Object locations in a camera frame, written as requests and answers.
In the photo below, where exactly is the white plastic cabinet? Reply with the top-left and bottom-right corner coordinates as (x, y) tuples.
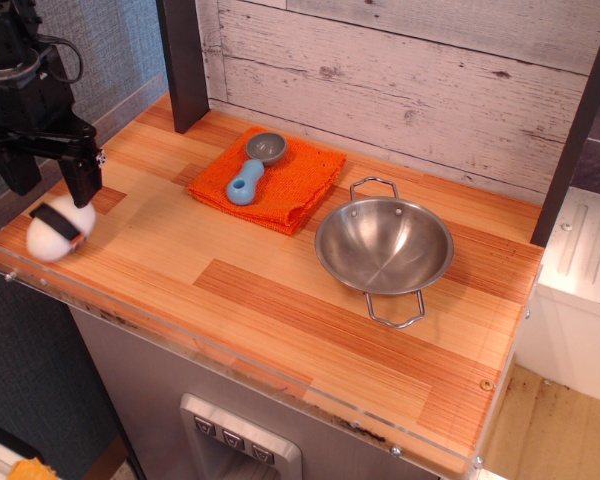
(515, 188), (600, 400)

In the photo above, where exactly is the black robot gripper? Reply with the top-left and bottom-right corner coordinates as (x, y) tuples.
(0, 47), (106, 208)

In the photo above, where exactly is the blue and grey scoop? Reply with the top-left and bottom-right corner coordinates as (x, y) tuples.
(226, 132), (287, 206)

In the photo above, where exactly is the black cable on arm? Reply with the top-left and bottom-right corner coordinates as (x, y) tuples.
(37, 34), (85, 85)

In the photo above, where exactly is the yellow object bottom left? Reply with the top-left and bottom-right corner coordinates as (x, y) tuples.
(6, 458), (58, 480)

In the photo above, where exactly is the dark right post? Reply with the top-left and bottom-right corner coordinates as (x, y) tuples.
(530, 46), (600, 247)

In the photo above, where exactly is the silver cabinet with dispenser panel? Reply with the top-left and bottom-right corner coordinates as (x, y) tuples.
(71, 308), (475, 479)

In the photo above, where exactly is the orange knitted cloth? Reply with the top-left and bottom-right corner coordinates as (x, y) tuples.
(187, 127), (346, 235)

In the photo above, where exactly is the white plush rice ball brush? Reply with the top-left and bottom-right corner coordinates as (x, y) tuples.
(26, 195), (96, 262)

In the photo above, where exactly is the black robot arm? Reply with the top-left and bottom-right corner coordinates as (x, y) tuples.
(0, 1), (105, 208)

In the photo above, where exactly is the stainless steel bowl with handles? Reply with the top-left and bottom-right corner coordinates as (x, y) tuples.
(314, 176), (455, 329)

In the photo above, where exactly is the clear acrylic table guard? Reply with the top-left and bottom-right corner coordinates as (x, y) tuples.
(0, 74), (544, 476)

